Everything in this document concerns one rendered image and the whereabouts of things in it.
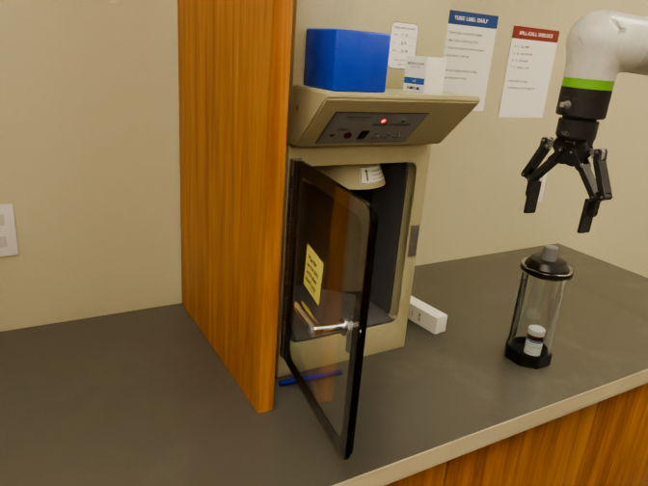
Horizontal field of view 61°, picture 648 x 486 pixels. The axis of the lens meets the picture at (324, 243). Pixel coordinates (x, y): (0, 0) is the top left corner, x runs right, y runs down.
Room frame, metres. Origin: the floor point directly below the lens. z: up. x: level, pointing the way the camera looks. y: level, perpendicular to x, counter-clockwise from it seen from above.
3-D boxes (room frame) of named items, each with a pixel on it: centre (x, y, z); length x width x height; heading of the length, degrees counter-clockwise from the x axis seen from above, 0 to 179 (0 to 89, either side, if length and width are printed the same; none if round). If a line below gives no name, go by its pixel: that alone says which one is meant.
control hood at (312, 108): (0.99, -0.09, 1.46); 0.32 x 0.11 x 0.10; 121
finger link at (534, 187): (1.18, -0.44, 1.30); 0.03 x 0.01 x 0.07; 121
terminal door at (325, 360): (0.80, 0.00, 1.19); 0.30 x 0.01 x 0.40; 22
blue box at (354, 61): (0.94, -0.01, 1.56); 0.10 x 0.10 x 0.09; 31
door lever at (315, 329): (0.73, 0.00, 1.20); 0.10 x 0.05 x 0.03; 22
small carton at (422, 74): (1.02, -0.15, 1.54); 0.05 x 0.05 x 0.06; 39
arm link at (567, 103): (1.12, -0.48, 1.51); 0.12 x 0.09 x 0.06; 121
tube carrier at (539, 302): (1.12, -0.48, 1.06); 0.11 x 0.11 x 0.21
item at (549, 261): (1.12, -0.48, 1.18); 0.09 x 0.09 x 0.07
